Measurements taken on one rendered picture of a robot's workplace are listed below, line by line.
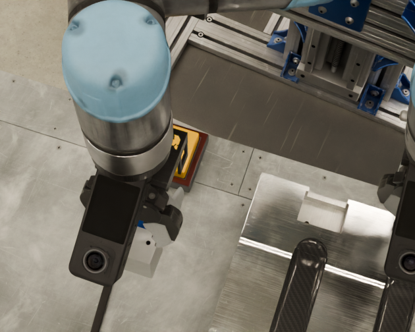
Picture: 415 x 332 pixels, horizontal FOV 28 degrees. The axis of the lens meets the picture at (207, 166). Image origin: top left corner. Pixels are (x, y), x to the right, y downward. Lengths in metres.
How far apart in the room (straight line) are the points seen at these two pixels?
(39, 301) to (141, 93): 0.51
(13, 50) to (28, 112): 1.03
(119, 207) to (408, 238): 0.26
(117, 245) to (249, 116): 1.09
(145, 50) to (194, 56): 1.28
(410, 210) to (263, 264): 0.23
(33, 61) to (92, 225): 1.42
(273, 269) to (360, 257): 0.10
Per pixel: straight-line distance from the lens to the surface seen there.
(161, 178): 0.76
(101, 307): 1.02
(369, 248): 0.97
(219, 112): 1.79
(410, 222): 0.78
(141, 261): 0.88
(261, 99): 1.81
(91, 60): 0.57
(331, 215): 1.00
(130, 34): 0.58
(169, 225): 0.80
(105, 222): 0.73
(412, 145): 0.71
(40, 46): 2.15
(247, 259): 0.95
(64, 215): 1.07
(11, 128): 1.13
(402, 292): 0.97
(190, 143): 1.05
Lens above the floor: 1.79
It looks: 66 degrees down
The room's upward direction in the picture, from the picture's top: 2 degrees clockwise
